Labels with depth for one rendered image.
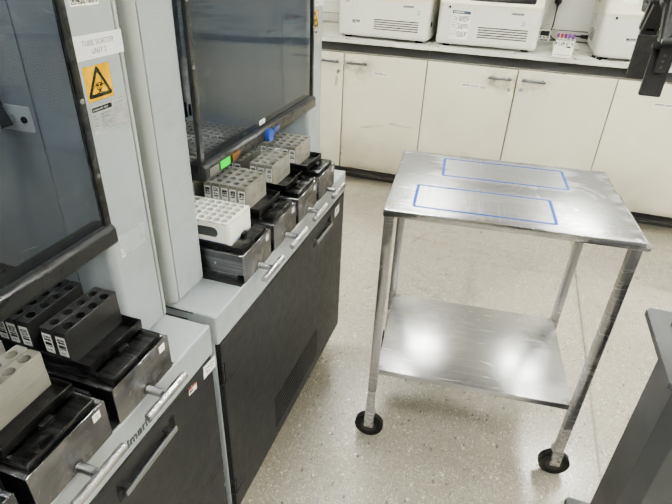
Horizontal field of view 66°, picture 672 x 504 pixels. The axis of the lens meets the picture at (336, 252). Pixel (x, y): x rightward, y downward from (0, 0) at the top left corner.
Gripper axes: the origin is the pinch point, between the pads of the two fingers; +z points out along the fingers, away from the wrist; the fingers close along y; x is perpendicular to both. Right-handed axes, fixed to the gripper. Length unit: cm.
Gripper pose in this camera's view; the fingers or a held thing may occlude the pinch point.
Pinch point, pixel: (643, 79)
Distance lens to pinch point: 101.5
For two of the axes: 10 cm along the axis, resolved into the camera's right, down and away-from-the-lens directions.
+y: 3.2, -4.7, 8.2
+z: -0.4, 8.6, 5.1
